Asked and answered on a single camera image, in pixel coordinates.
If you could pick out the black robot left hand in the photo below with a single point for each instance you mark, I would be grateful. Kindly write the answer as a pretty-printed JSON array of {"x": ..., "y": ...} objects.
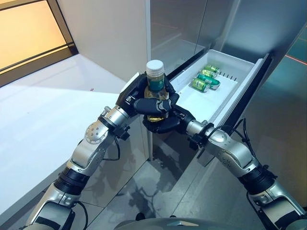
[{"x": 129, "y": 93}]

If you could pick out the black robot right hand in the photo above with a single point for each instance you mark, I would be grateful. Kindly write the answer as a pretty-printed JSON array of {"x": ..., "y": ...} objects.
[{"x": 172, "y": 121}]

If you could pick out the yellow drink bottle white cap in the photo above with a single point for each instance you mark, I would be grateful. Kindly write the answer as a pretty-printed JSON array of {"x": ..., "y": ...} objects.
[{"x": 156, "y": 83}]

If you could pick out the white fridge drawer steel front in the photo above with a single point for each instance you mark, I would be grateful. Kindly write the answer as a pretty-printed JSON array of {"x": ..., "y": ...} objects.
[{"x": 201, "y": 103}]

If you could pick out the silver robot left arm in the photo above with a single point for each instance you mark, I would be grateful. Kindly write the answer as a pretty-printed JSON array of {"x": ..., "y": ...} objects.
[{"x": 86, "y": 153}]

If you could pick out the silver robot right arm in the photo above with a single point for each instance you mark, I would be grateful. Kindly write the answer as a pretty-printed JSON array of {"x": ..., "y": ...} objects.
[{"x": 230, "y": 148}]

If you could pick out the stainless steel fridge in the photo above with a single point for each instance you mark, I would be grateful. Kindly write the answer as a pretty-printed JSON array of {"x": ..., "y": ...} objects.
[{"x": 175, "y": 28}]

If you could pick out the dark green drink can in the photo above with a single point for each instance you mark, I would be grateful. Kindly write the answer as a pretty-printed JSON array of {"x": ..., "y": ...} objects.
[{"x": 206, "y": 80}]

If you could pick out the tall white cabinet panel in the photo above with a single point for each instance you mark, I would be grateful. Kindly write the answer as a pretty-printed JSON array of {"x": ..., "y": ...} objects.
[{"x": 105, "y": 36}]

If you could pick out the white counter cabinet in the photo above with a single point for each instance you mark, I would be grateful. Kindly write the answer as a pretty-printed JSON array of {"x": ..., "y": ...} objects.
[{"x": 43, "y": 115}]

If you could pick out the grey robot body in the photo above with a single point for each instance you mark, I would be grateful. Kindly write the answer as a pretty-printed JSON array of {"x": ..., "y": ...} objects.
[{"x": 172, "y": 225}]

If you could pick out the orange lit window black frame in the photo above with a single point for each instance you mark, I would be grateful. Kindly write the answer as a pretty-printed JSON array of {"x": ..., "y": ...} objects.
[{"x": 26, "y": 31}]

